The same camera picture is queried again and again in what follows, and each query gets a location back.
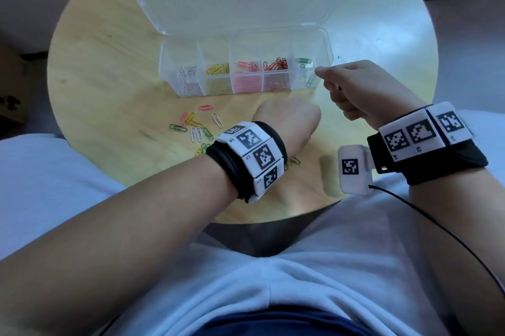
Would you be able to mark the heap of pink paper clips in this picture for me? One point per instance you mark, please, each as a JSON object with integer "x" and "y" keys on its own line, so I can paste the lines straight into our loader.
{"x": 247, "y": 81}

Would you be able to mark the heap of yellow paper clips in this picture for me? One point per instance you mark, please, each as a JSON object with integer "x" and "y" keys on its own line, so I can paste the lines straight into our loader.
{"x": 217, "y": 79}

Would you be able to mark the black wristband white markers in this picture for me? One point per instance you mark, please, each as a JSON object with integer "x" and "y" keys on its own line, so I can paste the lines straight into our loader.
{"x": 446, "y": 166}
{"x": 229, "y": 166}

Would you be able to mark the green paper clip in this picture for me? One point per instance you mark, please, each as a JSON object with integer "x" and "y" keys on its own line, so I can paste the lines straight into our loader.
{"x": 310, "y": 80}
{"x": 303, "y": 60}

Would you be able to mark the dark blue shirt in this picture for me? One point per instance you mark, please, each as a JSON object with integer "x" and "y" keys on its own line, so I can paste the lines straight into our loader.
{"x": 284, "y": 324}

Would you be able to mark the person's left forearm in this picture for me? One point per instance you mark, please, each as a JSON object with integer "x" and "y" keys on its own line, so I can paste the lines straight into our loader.
{"x": 98, "y": 253}

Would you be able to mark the person's left hand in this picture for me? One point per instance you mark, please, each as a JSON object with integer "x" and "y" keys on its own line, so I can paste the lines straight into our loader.
{"x": 292, "y": 122}

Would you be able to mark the person's right forearm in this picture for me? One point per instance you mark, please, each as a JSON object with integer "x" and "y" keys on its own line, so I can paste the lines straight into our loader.
{"x": 465, "y": 237}

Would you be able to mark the black left wristband white markers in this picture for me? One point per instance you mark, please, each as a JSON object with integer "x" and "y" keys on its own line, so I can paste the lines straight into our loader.
{"x": 229, "y": 166}

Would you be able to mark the person's right hand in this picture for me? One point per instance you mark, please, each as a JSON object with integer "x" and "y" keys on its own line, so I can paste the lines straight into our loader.
{"x": 371, "y": 91}

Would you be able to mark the clear plastic compartment box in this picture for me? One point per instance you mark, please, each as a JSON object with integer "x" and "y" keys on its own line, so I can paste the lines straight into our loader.
{"x": 236, "y": 8}

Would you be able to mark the brown cardboard box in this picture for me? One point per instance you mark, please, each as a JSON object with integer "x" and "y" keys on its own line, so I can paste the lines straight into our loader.
{"x": 13, "y": 75}

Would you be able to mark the heap of red paper clips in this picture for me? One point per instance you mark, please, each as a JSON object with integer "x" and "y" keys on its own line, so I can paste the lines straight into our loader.
{"x": 277, "y": 77}

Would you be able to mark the pile of coloured paper clips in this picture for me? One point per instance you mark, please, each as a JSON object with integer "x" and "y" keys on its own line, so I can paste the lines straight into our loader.
{"x": 197, "y": 134}

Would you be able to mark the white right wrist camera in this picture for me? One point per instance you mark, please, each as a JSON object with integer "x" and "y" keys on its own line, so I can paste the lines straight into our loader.
{"x": 355, "y": 182}

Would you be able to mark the heap of white paper clips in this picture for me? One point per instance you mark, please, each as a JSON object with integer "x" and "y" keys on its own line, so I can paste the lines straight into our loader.
{"x": 189, "y": 79}

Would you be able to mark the black right wristband white markers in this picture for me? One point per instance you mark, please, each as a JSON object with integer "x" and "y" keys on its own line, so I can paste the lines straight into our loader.
{"x": 446, "y": 166}

